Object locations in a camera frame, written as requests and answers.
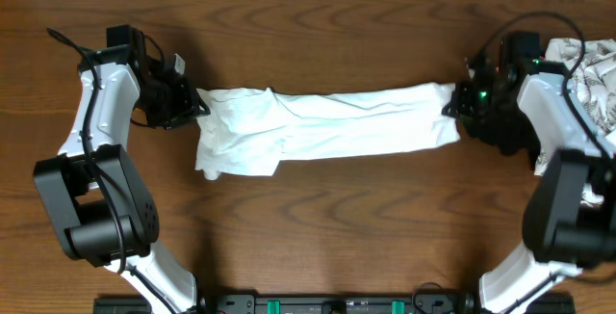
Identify white leaf-patterned garment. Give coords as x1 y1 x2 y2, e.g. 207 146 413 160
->
534 38 615 208

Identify white t-shirt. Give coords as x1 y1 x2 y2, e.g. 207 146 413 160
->
195 83 460 180

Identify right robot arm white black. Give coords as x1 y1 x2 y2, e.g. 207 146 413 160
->
442 31 615 313

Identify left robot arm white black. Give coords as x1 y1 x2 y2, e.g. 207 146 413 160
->
33 25 210 313

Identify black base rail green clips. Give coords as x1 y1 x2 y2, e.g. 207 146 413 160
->
92 287 577 314

